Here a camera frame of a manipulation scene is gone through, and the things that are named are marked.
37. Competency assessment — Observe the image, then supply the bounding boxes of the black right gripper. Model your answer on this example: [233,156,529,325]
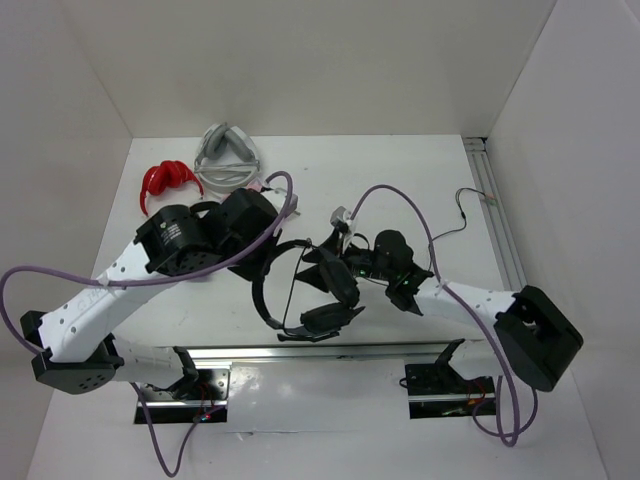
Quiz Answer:
[295,228,394,293]

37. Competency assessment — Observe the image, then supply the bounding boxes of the black headset with microphone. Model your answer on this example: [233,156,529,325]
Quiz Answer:
[251,239,365,343]

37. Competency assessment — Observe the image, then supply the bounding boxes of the black headset cable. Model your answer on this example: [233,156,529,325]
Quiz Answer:
[282,187,497,331]

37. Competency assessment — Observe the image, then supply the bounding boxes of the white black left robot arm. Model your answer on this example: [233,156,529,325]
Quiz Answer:
[20,188,294,399]

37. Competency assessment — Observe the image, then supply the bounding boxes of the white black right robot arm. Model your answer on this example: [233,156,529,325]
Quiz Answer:
[296,230,584,392]

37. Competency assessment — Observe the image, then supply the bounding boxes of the grey white headphones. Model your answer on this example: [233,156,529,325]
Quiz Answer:
[193,123,262,196]

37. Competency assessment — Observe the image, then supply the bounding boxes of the red headphones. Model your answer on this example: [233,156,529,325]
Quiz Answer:
[139,160,204,216]

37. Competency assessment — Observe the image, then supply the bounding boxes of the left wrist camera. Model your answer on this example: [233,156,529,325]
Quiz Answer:
[248,182,300,218]

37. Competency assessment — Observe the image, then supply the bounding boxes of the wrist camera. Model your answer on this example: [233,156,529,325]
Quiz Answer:
[248,182,300,218]
[330,206,355,241]

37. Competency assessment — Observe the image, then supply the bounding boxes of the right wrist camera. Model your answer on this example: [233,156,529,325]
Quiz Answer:
[330,206,355,241]

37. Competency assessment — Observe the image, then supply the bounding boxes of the aluminium table edge rail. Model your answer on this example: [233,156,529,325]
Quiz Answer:
[89,340,497,368]

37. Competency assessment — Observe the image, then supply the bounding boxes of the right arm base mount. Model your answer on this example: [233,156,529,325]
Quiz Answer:
[398,363,496,419]

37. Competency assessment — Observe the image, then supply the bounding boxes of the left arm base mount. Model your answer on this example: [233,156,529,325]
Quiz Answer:
[139,362,231,425]

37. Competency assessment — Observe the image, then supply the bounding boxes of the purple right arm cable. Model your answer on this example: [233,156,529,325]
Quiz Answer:
[349,184,539,447]

